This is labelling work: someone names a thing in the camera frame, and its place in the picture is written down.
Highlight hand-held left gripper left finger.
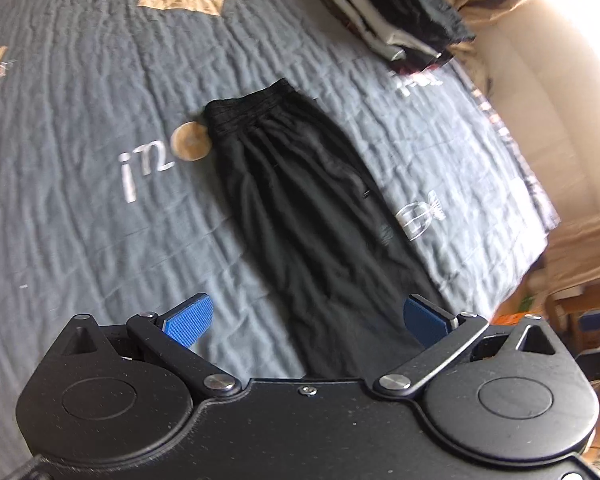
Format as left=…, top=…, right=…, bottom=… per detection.
left=50, top=292, right=242, bottom=402

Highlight stack of folded dark clothes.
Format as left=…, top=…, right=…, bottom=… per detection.
left=297, top=0, right=477, bottom=73

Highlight grey fish print blanket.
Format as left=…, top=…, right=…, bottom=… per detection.
left=0, top=0, right=563, bottom=461

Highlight black pants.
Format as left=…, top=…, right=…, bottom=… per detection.
left=202, top=77, right=451, bottom=381

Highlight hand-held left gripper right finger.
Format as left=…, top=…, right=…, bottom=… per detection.
left=374, top=294, right=563, bottom=401

